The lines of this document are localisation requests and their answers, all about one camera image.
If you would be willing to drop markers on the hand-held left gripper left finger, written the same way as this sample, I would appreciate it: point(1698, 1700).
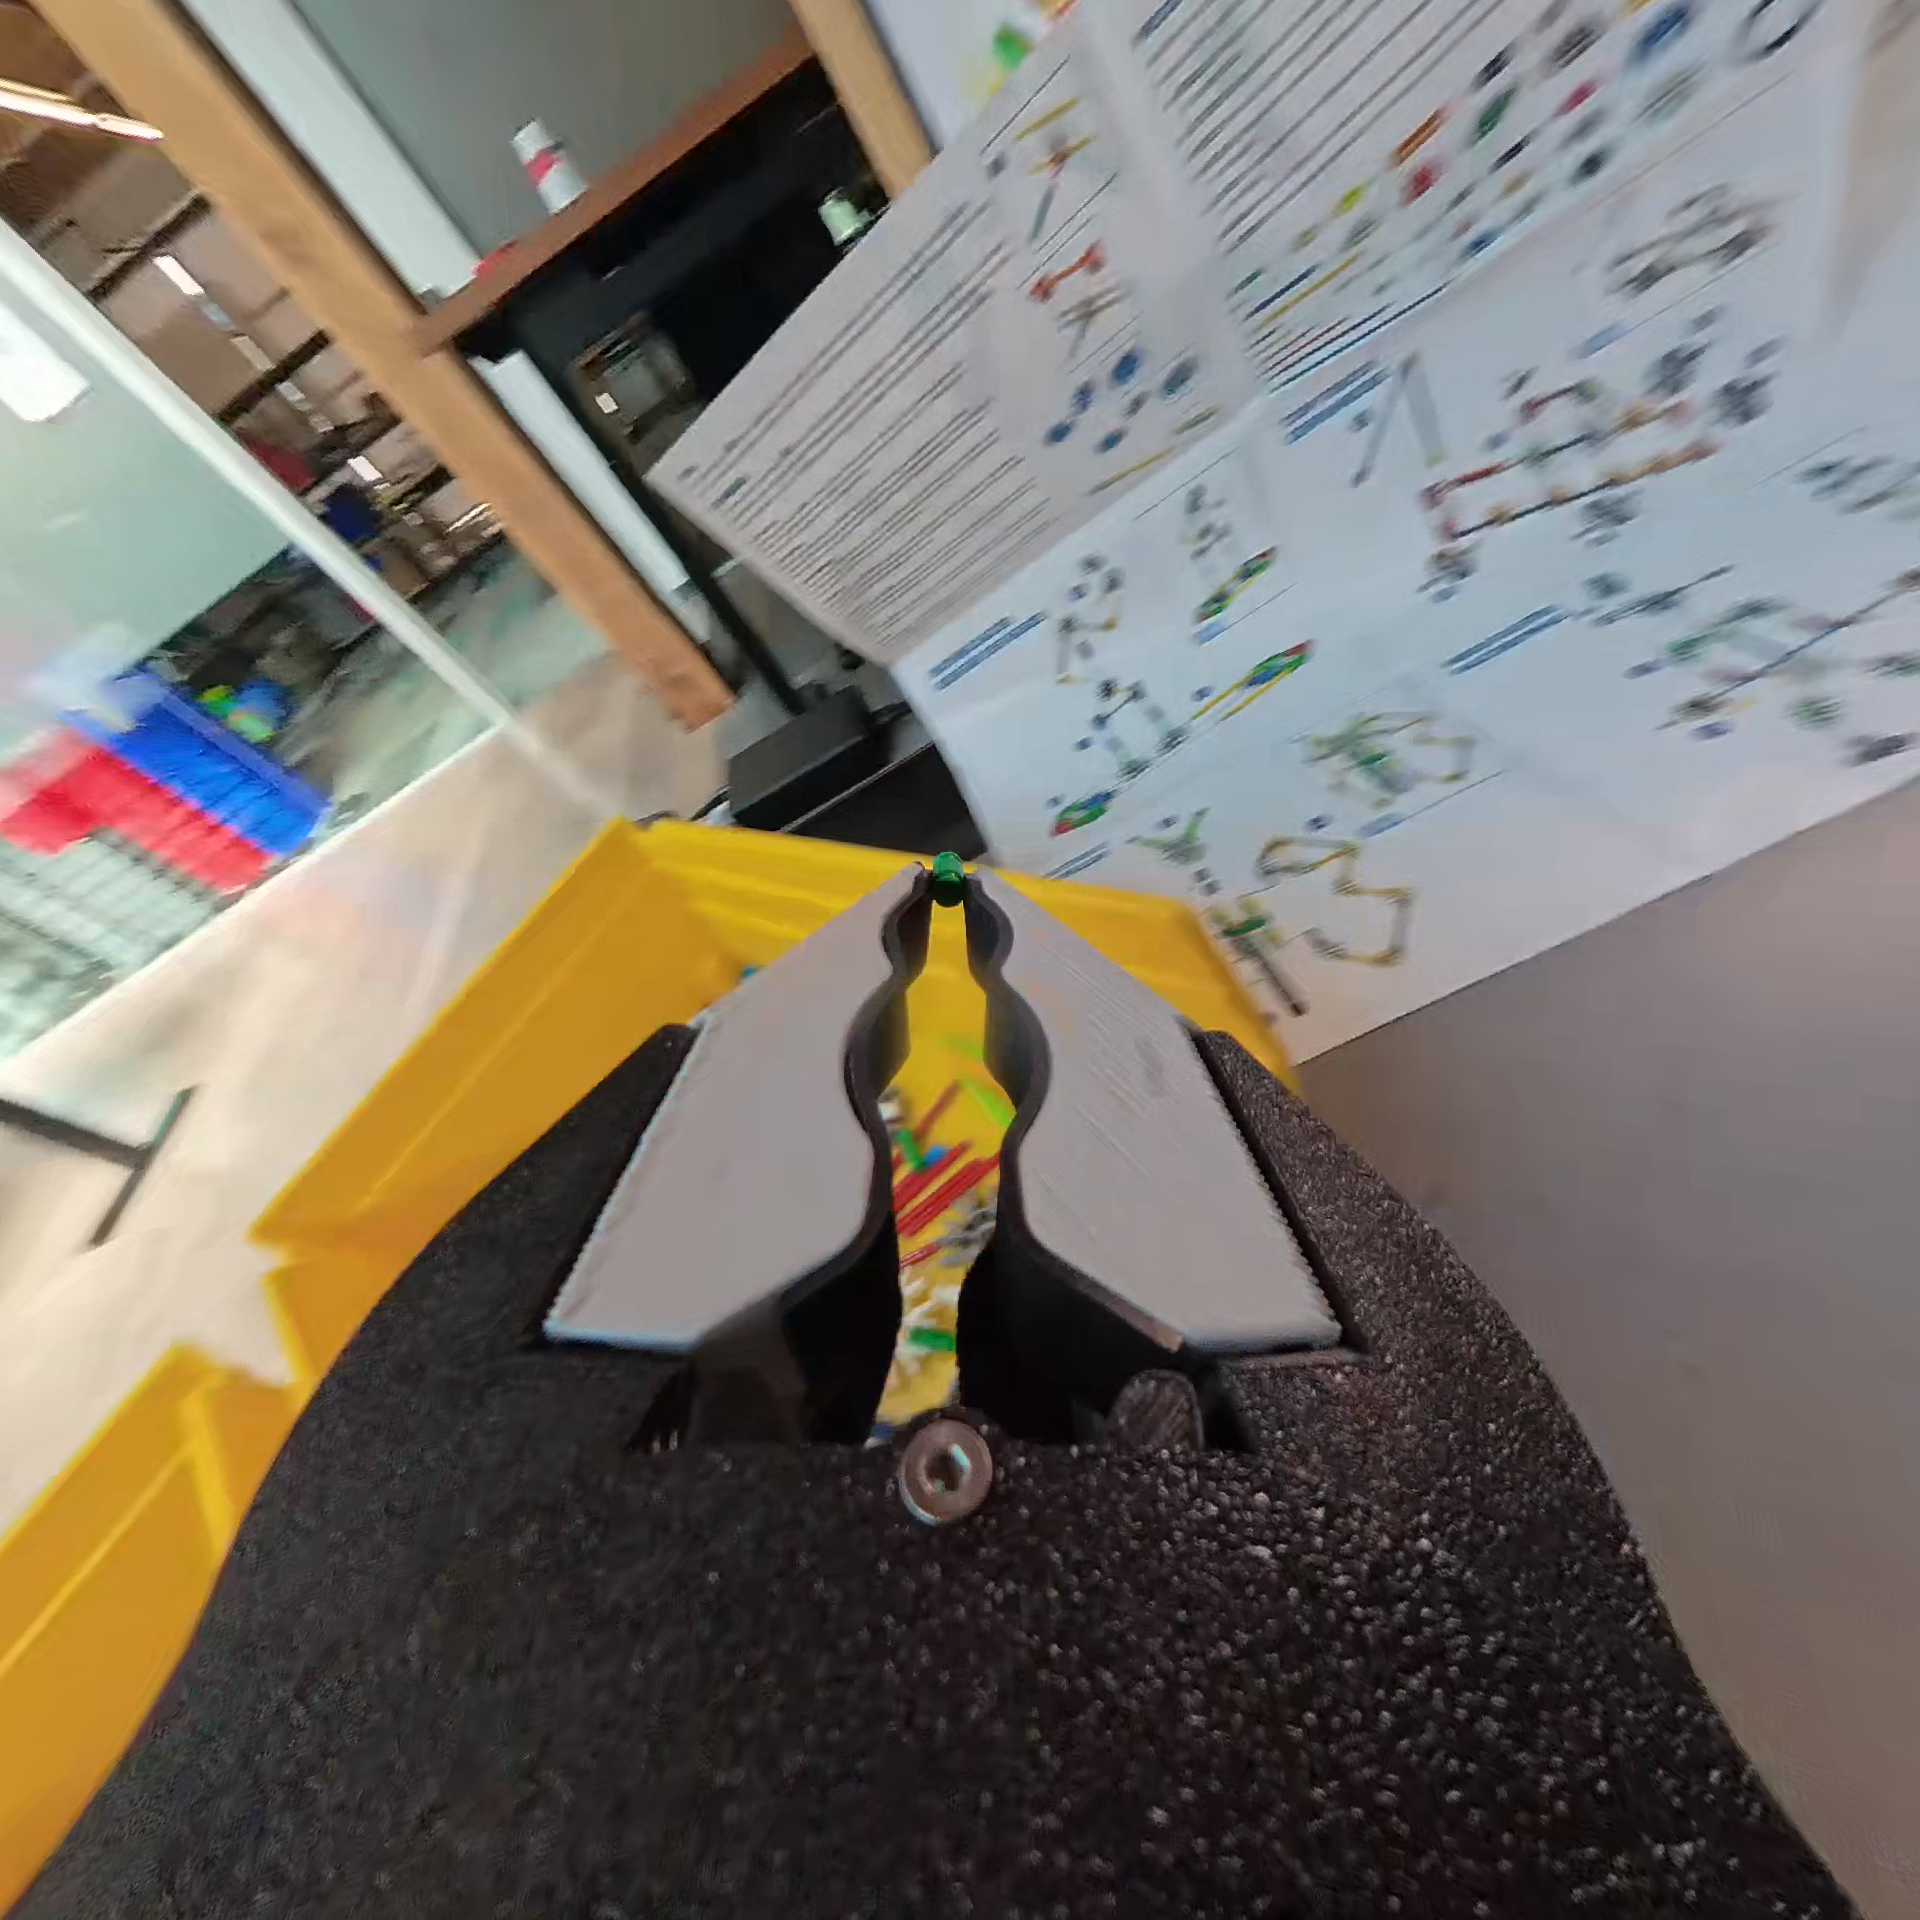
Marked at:
point(721, 1200)

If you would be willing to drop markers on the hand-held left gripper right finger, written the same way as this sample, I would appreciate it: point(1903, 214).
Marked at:
point(1168, 1200)

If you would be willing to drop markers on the yellow bin with toy pieces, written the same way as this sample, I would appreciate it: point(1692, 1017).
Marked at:
point(571, 1021)

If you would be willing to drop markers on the grey desk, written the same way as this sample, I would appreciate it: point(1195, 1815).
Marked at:
point(1684, 1200)

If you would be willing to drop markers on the pile of colourful toy pieces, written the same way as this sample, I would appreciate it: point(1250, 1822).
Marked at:
point(937, 1185)

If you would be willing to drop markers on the black flat device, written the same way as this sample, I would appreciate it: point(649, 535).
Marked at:
point(904, 818)

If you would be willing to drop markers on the black box device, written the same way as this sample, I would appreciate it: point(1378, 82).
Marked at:
point(805, 749)

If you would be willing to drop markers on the toy instruction poster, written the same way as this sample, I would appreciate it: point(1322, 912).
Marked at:
point(1501, 603)

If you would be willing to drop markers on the red and blue bin shelf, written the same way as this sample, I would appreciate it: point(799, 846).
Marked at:
point(149, 799)

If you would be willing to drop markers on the yellow bin with toy wheels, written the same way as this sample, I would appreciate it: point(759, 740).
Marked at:
point(124, 1563)

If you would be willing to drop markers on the wooden pillar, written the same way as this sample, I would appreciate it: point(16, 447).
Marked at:
point(391, 333)

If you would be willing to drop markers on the wooden office table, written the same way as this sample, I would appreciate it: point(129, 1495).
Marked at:
point(645, 211)

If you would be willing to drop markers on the white cup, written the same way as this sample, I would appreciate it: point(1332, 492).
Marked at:
point(550, 171)

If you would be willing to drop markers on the wooden board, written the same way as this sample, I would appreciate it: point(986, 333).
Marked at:
point(871, 91)

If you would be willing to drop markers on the upright printed instruction sheet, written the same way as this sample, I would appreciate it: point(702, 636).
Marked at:
point(1005, 47)

